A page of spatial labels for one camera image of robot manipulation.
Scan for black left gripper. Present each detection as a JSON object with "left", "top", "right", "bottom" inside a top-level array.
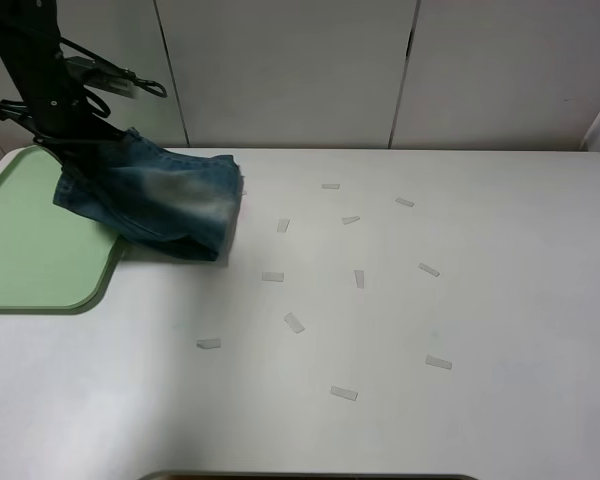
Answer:
[{"left": 14, "top": 74, "right": 125, "bottom": 165}]

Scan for children's blue denim shorts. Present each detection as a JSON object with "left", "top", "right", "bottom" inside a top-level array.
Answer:
[{"left": 52, "top": 129, "right": 243, "bottom": 262}]

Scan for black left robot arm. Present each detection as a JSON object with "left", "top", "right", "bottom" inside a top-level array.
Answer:
[{"left": 0, "top": 1, "right": 124, "bottom": 155}]

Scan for light green plastic tray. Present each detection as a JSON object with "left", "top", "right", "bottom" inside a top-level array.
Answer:
[{"left": 0, "top": 147, "right": 124, "bottom": 314}]

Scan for clear tape piece upper centre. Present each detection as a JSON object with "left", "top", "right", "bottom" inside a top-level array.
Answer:
[{"left": 277, "top": 218, "right": 290, "bottom": 233}]

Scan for clear tape piece mid left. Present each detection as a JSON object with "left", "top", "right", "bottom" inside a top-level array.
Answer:
[{"left": 261, "top": 272, "right": 285, "bottom": 282}]

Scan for clear tape piece mid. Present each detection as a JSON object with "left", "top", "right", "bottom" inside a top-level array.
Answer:
[
  {"left": 261, "top": 272, "right": 285, "bottom": 282},
  {"left": 341, "top": 216, "right": 361, "bottom": 225},
  {"left": 354, "top": 270, "right": 365, "bottom": 289}
]

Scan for clear tape piece front left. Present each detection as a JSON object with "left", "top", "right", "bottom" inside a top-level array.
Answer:
[{"left": 196, "top": 338, "right": 221, "bottom": 350}]

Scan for clear tape piece upper mid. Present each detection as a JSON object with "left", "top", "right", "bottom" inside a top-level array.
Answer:
[{"left": 341, "top": 216, "right": 361, "bottom": 225}]

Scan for clear tape piece back right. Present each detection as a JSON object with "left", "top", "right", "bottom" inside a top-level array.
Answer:
[{"left": 395, "top": 197, "right": 415, "bottom": 208}]

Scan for clear tape piece front centre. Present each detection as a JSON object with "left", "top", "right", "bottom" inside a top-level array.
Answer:
[{"left": 330, "top": 386, "right": 358, "bottom": 401}]

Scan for clear tape piece front right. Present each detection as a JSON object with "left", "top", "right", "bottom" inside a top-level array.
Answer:
[{"left": 425, "top": 355, "right": 452, "bottom": 370}]

